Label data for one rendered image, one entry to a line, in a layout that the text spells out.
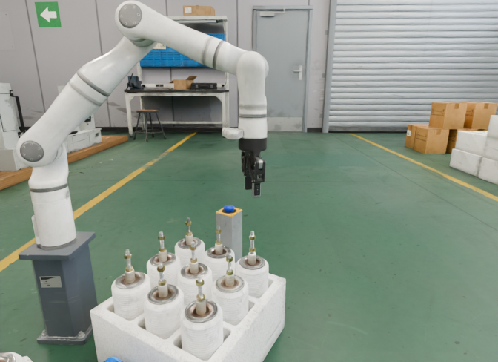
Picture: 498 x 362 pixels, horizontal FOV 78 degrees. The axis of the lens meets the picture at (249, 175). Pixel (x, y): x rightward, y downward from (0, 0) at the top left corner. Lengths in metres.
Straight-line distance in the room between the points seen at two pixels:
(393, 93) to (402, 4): 1.42
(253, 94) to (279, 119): 5.01
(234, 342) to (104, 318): 0.34
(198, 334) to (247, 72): 0.59
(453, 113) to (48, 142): 4.07
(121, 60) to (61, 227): 0.49
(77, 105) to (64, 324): 0.64
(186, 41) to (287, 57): 5.01
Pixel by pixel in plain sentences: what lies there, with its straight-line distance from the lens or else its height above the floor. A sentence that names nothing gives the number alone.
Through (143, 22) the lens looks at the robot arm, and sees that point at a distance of 0.85.
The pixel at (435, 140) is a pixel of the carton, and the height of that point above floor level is 0.17.
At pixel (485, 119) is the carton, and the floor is 0.42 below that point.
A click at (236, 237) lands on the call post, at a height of 0.22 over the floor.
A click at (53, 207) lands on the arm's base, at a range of 1.00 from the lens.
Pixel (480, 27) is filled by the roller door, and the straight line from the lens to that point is 6.86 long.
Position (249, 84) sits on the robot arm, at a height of 0.75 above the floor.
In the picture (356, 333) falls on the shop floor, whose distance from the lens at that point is 1.14.
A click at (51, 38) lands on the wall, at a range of 6.83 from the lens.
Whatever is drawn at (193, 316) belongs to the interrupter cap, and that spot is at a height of 0.25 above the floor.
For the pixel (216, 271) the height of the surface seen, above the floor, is 0.21.
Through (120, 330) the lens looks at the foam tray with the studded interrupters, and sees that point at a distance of 0.89.
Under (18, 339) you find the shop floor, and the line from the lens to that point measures 1.28.
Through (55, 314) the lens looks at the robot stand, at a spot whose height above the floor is 0.10.
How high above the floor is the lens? 0.73
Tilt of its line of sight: 15 degrees down
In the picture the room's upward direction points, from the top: straight up
